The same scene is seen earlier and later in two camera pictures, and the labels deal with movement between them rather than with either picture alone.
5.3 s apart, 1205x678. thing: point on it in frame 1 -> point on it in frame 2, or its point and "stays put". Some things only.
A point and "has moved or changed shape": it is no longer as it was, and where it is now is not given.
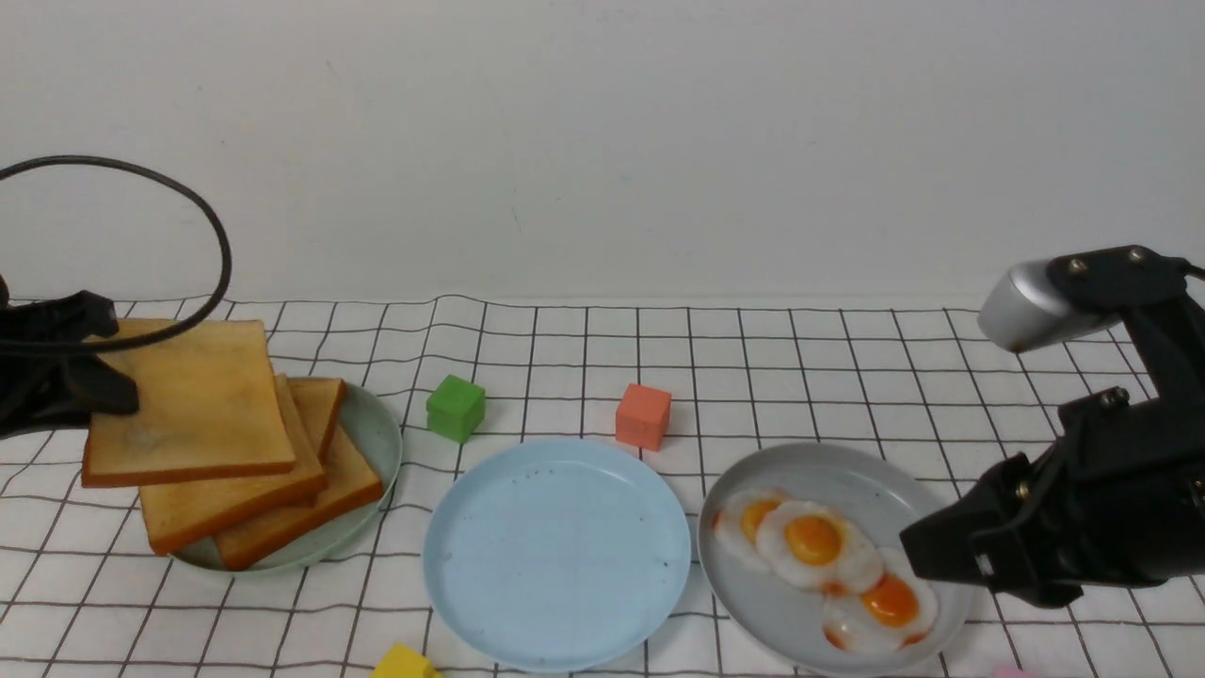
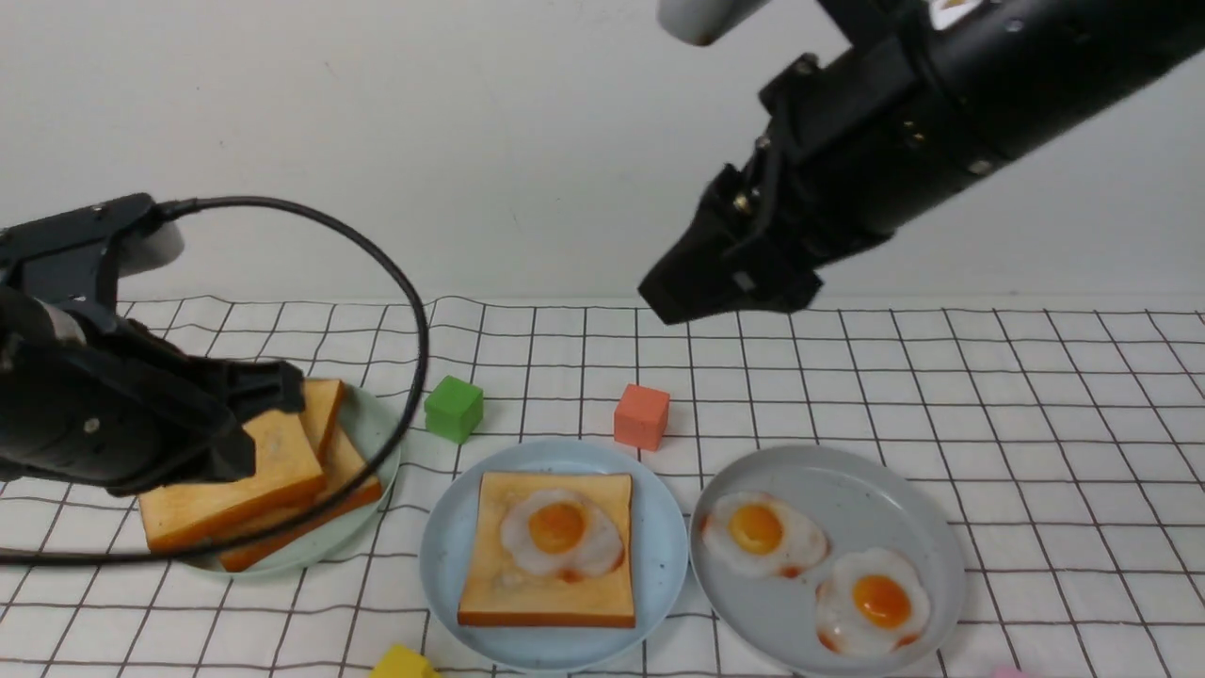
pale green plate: (369, 425) stays put
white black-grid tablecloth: (684, 393) stays put
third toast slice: (318, 400) stays put
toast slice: (351, 481) stays put
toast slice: (209, 405) has moved or changed shape
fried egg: (813, 545) -> (554, 532)
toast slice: (180, 512) stays put
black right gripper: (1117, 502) -> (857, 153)
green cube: (456, 408) stays put
